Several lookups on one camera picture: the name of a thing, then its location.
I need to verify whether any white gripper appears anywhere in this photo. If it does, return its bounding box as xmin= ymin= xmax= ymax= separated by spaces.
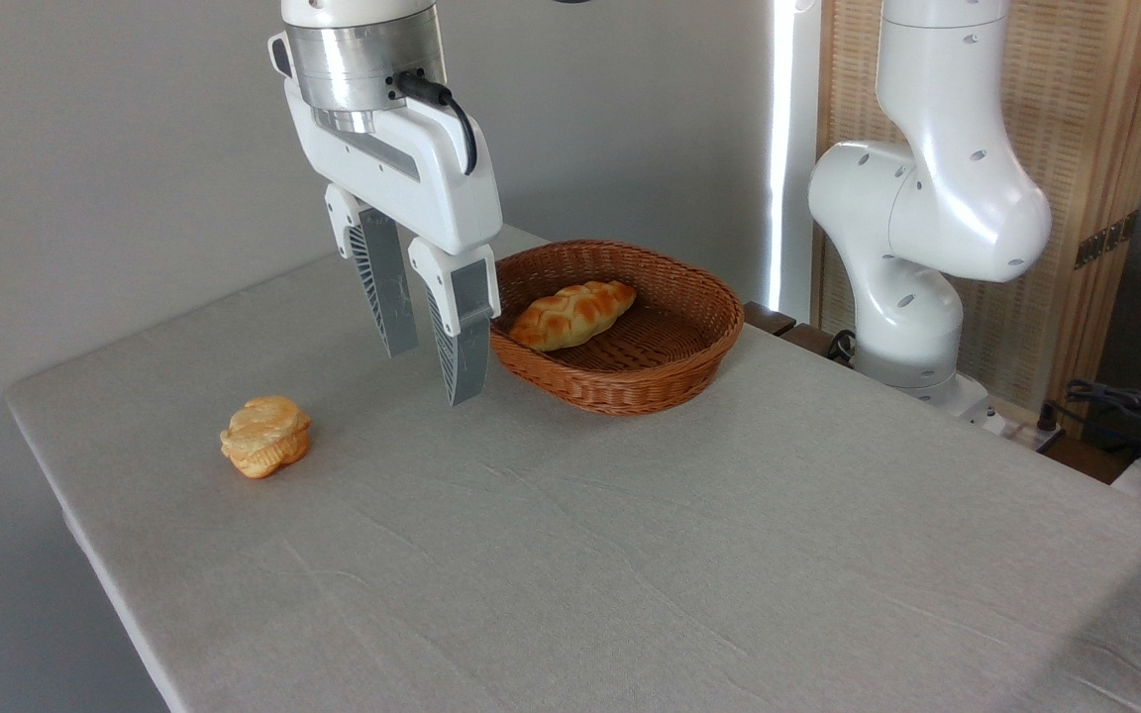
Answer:
xmin=283 ymin=79 xmax=504 ymax=407

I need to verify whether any braided golden bread loaf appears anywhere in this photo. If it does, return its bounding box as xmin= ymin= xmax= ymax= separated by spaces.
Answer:
xmin=508 ymin=280 xmax=638 ymax=354

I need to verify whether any small round puff pastry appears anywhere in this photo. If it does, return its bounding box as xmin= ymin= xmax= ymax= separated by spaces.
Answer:
xmin=219 ymin=395 xmax=314 ymax=480

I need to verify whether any brown wicker basket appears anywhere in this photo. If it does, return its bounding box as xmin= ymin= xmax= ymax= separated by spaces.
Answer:
xmin=488 ymin=239 xmax=746 ymax=417

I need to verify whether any grey tablecloth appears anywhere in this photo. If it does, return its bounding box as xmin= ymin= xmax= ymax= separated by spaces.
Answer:
xmin=4 ymin=224 xmax=1141 ymax=713

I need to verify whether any dark wooden furniture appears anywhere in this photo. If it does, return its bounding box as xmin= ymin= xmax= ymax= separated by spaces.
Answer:
xmin=744 ymin=300 xmax=859 ymax=363

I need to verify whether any dark metal screen hinge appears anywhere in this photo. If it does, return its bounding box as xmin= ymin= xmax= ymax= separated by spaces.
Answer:
xmin=1074 ymin=210 xmax=1140 ymax=270

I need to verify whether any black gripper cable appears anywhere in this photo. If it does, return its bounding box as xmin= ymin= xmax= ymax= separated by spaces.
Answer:
xmin=394 ymin=69 xmax=479 ymax=177

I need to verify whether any black cable bundle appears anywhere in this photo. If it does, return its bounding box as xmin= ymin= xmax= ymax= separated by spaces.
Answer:
xmin=1064 ymin=378 xmax=1141 ymax=449

